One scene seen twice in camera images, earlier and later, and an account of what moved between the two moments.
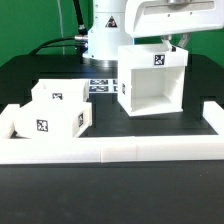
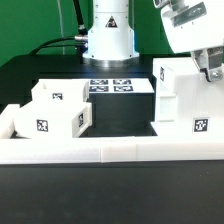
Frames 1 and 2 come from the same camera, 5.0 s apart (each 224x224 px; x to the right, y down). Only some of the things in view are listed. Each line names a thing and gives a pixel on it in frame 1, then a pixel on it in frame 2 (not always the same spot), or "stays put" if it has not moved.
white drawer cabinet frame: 151,79 to 185,104
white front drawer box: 52,119 stays put
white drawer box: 60,90 stays put
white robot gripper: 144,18 to 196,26
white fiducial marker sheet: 103,85 stays put
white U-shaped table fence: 20,150 stays put
